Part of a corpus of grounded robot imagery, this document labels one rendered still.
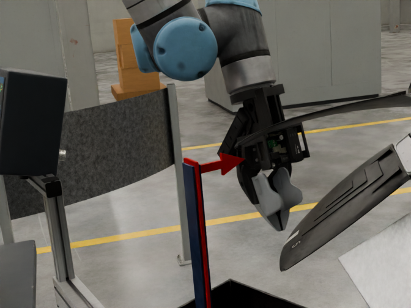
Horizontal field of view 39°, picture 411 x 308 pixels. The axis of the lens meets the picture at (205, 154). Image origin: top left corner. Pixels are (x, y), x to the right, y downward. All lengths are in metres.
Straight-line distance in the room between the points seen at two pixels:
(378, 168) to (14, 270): 0.54
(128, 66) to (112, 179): 6.25
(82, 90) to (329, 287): 2.95
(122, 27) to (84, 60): 3.84
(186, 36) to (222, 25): 0.16
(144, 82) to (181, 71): 8.22
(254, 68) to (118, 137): 1.87
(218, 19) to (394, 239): 0.38
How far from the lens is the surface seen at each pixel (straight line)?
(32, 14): 6.71
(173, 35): 0.68
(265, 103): 0.81
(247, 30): 0.84
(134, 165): 2.75
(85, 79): 5.02
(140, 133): 2.76
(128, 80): 8.88
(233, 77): 0.83
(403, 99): 0.55
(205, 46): 0.68
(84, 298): 1.08
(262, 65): 0.84
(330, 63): 7.41
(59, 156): 1.16
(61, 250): 1.11
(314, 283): 2.90
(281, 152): 0.83
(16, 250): 0.94
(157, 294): 2.89
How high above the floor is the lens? 1.34
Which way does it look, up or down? 14 degrees down
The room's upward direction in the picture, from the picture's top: 5 degrees counter-clockwise
